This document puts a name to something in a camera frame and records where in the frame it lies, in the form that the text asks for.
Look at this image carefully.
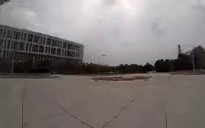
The pale pole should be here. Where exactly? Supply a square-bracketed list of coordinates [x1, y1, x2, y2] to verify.
[191, 49, 196, 74]

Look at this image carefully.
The dark building with chimney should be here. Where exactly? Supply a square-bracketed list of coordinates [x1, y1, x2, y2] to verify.
[176, 44, 205, 71]

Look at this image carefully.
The low reddish planting bed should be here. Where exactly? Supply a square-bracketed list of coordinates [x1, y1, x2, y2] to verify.
[91, 75, 152, 82]

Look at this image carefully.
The grey concrete paved square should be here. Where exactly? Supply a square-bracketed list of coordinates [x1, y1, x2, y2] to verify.
[0, 72, 205, 128]

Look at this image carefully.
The street lamp pole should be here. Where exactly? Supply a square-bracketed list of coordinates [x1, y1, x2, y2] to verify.
[99, 53, 108, 67]

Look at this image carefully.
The row of dark trees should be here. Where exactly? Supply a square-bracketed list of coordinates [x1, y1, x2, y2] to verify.
[0, 49, 205, 75]

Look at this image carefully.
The large pale multi-storey building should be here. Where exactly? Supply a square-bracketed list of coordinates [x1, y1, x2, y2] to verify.
[0, 23, 85, 74]

